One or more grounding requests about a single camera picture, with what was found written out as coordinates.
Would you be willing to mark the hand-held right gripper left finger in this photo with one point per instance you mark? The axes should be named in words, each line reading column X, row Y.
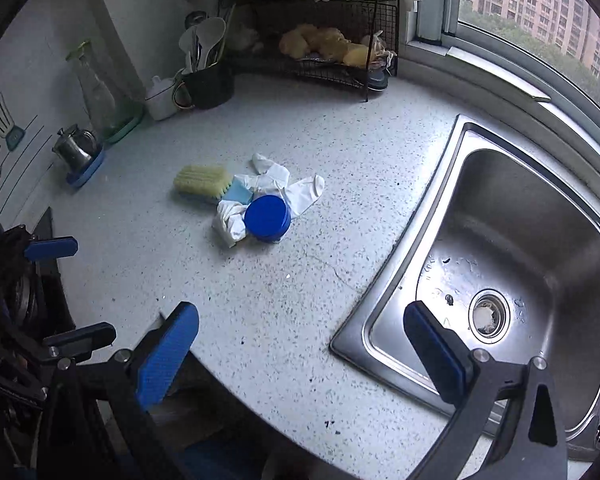
column 167, row 355

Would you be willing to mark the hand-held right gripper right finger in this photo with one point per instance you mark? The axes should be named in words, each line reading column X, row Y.
column 432, row 350

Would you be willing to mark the person's blue trousers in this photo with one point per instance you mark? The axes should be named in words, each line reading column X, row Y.
column 230, row 465

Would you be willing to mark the window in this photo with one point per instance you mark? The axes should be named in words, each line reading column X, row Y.
column 530, row 5

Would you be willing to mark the light blue sponge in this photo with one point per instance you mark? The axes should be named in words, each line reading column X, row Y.
column 240, row 191

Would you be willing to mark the stainless steel sink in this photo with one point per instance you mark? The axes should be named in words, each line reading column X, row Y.
column 520, row 240

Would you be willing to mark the blue round tin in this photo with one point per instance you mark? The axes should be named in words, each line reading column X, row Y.
column 267, row 217

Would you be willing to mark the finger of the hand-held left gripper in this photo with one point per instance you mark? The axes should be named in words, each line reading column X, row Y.
column 80, row 341
column 50, row 248

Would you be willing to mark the green saucer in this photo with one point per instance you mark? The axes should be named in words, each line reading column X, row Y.
column 130, row 127

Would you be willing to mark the clear glass carafe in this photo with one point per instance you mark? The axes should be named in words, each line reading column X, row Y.
column 97, row 95

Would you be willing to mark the white rice paddle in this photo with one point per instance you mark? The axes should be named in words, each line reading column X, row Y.
column 189, row 42

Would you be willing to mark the yellow bristle scrub brush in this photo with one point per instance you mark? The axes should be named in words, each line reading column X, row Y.
column 202, row 182

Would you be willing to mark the white plastic spoon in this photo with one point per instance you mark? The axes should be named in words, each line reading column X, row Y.
column 214, row 35

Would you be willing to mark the small steel pitcher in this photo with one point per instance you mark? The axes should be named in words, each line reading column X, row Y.
column 75, row 150

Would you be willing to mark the blue saucer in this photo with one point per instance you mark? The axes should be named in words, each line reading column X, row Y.
column 87, row 175

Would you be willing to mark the black utensil cup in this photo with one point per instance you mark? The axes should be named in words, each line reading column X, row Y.
column 210, row 87

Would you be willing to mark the ginger root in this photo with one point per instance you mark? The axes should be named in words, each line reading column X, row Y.
column 357, row 55
column 332, row 42
column 297, row 40

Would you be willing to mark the white lidded pot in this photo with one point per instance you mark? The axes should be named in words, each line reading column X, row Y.
column 161, row 100

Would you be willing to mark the steel wok with lid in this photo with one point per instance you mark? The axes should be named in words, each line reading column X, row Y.
column 22, row 300

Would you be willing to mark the cartoon wall sticker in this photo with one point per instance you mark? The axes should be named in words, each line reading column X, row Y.
column 5, row 125

